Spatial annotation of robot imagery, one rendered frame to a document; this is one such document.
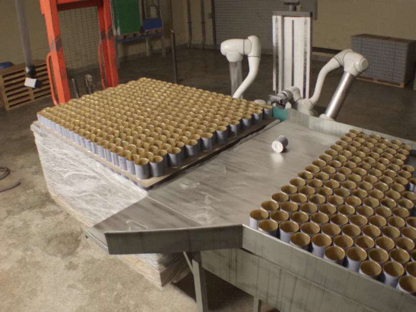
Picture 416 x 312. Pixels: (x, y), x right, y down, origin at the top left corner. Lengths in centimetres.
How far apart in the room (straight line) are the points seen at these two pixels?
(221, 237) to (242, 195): 36
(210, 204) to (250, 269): 33
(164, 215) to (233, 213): 28
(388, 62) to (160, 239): 776
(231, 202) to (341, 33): 943
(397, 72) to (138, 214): 763
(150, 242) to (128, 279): 151
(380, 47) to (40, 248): 774
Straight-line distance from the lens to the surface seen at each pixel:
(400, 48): 843
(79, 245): 318
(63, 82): 297
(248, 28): 1221
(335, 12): 1067
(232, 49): 283
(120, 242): 125
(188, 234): 120
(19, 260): 327
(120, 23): 1072
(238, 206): 145
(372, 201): 145
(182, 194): 155
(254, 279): 137
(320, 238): 121
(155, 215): 144
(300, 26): 298
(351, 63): 273
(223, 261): 143
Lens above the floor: 189
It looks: 26 degrees down
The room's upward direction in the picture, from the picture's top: 4 degrees counter-clockwise
